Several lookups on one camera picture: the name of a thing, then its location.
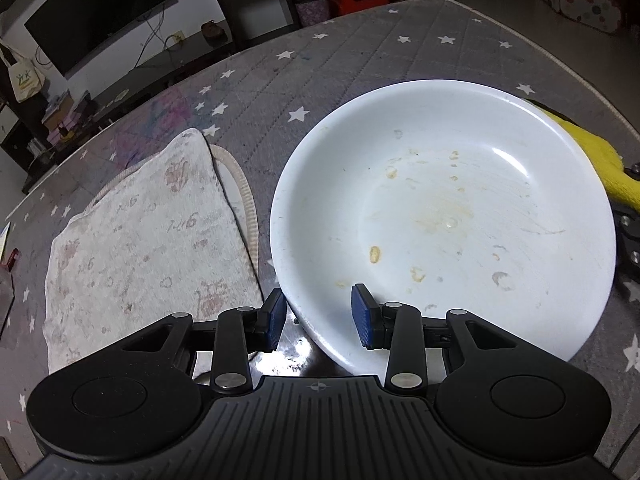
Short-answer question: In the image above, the purple waste bin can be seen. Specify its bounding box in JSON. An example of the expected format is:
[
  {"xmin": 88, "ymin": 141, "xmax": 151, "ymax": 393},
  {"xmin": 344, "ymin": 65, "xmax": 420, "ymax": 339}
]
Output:
[{"xmin": 292, "ymin": 0, "xmax": 334, "ymax": 32}]

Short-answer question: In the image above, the white bowl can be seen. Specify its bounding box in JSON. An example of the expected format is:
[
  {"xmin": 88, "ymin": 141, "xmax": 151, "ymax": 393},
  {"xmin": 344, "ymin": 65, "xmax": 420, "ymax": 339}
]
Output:
[{"xmin": 269, "ymin": 80, "xmax": 617, "ymax": 376}]

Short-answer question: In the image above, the dark television cabinet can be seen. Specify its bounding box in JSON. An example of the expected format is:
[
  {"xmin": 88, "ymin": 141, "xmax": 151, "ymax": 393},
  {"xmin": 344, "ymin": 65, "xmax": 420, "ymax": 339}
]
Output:
[{"xmin": 0, "ymin": 35, "xmax": 236, "ymax": 196}]

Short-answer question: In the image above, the white tote bag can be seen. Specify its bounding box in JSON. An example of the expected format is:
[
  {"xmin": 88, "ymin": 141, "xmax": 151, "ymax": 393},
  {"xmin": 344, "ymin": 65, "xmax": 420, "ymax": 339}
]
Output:
[{"xmin": 0, "ymin": 45, "xmax": 44, "ymax": 104}]

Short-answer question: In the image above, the grey star-print table cover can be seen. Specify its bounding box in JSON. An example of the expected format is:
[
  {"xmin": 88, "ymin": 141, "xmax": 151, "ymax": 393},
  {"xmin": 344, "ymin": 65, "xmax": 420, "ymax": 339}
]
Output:
[{"xmin": 0, "ymin": 0, "xmax": 640, "ymax": 480}]

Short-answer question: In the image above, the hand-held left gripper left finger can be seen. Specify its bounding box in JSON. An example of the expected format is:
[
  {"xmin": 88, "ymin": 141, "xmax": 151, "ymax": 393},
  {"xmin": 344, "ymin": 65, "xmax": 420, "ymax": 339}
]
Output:
[{"xmin": 120, "ymin": 289, "xmax": 288, "ymax": 395}]

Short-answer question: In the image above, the stack of small boxes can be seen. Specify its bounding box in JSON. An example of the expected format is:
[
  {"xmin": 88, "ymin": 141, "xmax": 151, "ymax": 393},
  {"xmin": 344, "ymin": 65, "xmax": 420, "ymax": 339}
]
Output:
[{"xmin": 41, "ymin": 91, "xmax": 97, "ymax": 147}]

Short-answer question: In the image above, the white patterned towel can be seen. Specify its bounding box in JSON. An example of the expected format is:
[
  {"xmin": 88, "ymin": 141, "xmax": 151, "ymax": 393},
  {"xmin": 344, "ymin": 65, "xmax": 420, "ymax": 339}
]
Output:
[{"xmin": 42, "ymin": 127, "xmax": 266, "ymax": 373}]

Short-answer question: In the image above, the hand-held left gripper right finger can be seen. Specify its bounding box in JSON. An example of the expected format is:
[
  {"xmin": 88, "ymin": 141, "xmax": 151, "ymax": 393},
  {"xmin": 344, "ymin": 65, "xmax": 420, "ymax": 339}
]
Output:
[{"xmin": 351, "ymin": 283, "xmax": 526, "ymax": 393}]

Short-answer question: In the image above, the yellow cloth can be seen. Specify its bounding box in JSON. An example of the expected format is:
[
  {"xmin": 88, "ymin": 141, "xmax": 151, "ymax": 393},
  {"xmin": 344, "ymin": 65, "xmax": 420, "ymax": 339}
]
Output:
[{"xmin": 525, "ymin": 97, "xmax": 632, "ymax": 207}]

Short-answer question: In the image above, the black television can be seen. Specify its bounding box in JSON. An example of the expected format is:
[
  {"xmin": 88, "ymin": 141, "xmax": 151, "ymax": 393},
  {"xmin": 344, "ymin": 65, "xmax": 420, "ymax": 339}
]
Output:
[{"xmin": 24, "ymin": 0, "xmax": 177, "ymax": 79}]

